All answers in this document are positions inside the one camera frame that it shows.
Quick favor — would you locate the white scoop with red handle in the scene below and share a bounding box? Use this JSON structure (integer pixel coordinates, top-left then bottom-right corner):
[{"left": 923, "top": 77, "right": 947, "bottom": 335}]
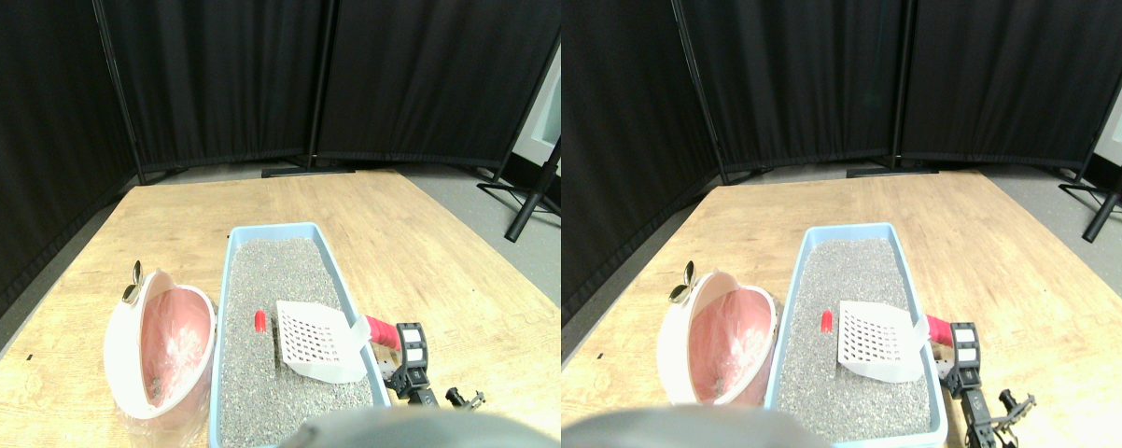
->
[
  {"left": 275, "top": 300, "right": 401, "bottom": 385},
  {"left": 836, "top": 301, "right": 954, "bottom": 385}
]

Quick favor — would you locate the blue litter tray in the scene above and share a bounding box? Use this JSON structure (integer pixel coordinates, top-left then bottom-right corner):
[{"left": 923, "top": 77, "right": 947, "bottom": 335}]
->
[
  {"left": 208, "top": 222, "right": 392, "bottom": 448},
  {"left": 763, "top": 222, "right": 949, "bottom": 448}
]

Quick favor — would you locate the black tripod stand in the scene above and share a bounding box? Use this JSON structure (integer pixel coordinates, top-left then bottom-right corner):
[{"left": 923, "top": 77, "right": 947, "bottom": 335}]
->
[
  {"left": 477, "top": 135, "right": 561, "bottom": 244},
  {"left": 1059, "top": 119, "right": 1122, "bottom": 244}
]

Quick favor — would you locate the black curtain stand pole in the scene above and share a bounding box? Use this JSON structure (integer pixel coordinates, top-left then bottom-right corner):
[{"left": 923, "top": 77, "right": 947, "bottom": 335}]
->
[
  {"left": 468, "top": 35, "right": 561, "bottom": 185},
  {"left": 1051, "top": 14, "right": 1122, "bottom": 184},
  {"left": 670, "top": 0, "right": 758, "bottom": 186},
  {"left": 92, "top": 0, "right": 189, "bottom": 186},
  {"left": 261, "top": 0, "right": 356, "bottom": 179},
  {"left": 845, "top": 0, "right": 941, "bottom": 179}
]

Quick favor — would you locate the white bin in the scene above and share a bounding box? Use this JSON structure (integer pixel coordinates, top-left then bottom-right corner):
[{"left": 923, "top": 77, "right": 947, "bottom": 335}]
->
[
  {"left": 656, "top": 261, "right": 779, "bottom": 412},
  {"left": 104, "top": 261, "right": 217, "bottom": 432}
]

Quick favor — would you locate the black bracket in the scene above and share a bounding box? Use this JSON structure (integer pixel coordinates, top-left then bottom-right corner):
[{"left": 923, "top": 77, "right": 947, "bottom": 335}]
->
[
  {"left": 443, "top": 386, "right": 486, "bottom": 413},
  {"left": 994, "top": 391, "right": 1037, "bottom": 426}
]

